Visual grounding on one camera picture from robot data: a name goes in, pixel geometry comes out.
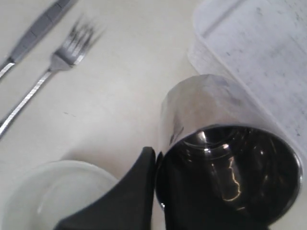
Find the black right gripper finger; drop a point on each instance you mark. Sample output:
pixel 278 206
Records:
pixel 127 206

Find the clear glass bowl with flowers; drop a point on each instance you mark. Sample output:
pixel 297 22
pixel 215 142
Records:
pixel 53 191

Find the metal cup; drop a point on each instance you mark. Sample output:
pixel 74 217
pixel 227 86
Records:
pixel 223 164

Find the silver fork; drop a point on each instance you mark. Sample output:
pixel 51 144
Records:
pixel 81 38

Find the silver table knife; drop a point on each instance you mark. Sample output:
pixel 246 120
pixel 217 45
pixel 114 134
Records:
pixel 35 33

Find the white perforated plastic basket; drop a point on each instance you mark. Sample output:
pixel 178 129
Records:
pixel 263 43

